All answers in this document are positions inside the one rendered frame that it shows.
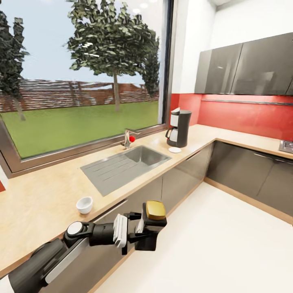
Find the coffee maker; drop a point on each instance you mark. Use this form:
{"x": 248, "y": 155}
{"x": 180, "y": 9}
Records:
{"x": 178, "y": 136}

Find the drop in sink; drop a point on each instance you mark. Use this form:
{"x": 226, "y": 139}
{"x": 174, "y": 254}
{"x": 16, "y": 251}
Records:
{"x": 113, "y": 172}

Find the coffee cup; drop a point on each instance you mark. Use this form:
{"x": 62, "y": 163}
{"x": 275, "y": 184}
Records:
{"x": 84, "y": 205}

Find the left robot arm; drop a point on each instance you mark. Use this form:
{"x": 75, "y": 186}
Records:
{"x": 50, "y": 259}

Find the bottle of coffee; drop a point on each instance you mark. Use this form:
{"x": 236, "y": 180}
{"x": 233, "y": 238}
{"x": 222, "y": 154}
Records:
{"x": 153, "y": 220}

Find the paper coffee filter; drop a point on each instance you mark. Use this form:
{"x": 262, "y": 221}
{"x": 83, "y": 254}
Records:
{"x": 176, "y": 111}

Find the fixed window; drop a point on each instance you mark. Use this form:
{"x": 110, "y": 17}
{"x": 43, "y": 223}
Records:
{"x": 75, "y": 73}

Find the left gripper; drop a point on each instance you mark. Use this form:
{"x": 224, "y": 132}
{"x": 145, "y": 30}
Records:
{"x": 108, "y": 232}

